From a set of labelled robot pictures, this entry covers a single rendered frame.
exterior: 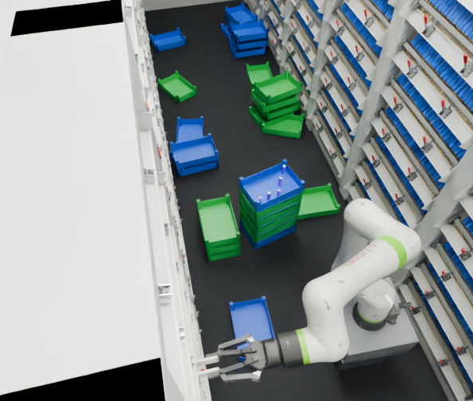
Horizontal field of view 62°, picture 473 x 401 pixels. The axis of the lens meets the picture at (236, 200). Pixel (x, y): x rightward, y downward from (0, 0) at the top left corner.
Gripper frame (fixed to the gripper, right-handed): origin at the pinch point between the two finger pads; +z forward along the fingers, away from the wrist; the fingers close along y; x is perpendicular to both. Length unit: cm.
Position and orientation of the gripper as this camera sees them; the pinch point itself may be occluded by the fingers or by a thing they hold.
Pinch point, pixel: (206, 367)
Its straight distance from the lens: 118.2
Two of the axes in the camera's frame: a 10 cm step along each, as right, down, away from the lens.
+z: -9.8, 1.9, -0.3
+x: -1.1, -6.5, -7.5
